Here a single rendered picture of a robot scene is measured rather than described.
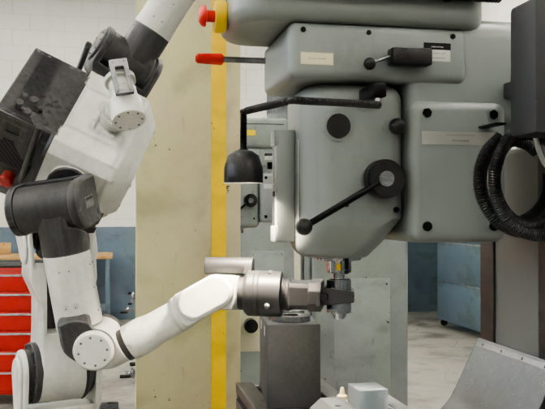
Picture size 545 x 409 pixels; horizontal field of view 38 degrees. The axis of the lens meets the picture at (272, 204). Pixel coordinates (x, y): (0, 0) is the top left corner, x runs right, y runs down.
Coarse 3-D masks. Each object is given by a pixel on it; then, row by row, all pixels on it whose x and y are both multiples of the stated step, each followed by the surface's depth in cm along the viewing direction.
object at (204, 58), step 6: (198, 54) 156; (204, 54) 156; (210, 54) 156; (216, 54) 157; (198, 60) 156; (204, 60) 156; (210, 60) 156; (216, 60) 156; (222, 60) 157; (228, 60) 158; (234, 60) 158; (240, 60) 158; (246, 60) 158; (252, 60) 158; (258, 60) 159; (264, 60) 159
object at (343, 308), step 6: (336, 288) 150; (342, 288) 150; (348, 288) 150; (330, 306) 150; (336, 306) 150; (342, 306) 150; (348, 306) 150; (330, 312) 150; (336, 312) 150; (342, 312) 150; (348, 312) 150
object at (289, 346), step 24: (288, 312) 186; (264, 336) 182; (288, 336) 176; (312, 336) 176; (264, 360) 182; (288, 360) 176; (312, 360) 176; (264, 384) 182; (288, 384) 176; (312, 384) 176
